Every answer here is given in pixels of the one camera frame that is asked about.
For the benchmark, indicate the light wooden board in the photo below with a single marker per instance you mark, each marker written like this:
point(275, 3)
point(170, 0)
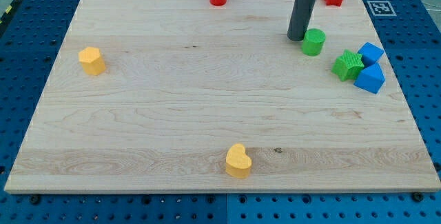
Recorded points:
point(185, 81)

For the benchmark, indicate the yellow heart block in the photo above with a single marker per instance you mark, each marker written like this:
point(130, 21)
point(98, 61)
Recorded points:
point(237, 163)

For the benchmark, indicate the green cylinder block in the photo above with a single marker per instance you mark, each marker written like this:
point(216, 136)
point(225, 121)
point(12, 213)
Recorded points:
point(313, 42)

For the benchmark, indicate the green star block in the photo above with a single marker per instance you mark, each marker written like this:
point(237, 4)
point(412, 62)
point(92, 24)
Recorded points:
point(348, 65)

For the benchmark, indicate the yellow hexagon block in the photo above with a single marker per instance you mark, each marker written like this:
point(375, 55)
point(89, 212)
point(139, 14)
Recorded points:
point(92, 61)

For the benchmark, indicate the dark grey cylindrical robot tool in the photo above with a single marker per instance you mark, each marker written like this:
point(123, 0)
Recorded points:
point(299, 20)

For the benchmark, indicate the blue cube block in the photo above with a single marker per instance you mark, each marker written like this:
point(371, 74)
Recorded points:
point(371, 53)

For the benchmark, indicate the white fiducial marker tag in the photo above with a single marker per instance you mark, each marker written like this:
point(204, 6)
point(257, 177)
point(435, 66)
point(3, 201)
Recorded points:
point(381, 8)

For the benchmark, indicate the black bolt left front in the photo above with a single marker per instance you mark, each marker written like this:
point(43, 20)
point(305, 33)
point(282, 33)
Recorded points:
point(35, 199)

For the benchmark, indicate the black bolt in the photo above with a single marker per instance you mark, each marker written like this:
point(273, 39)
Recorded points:
point(417, 197)
point(35, 199)

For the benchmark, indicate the black bolt right front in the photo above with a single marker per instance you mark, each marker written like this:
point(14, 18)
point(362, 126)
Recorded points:
point(417, 197)

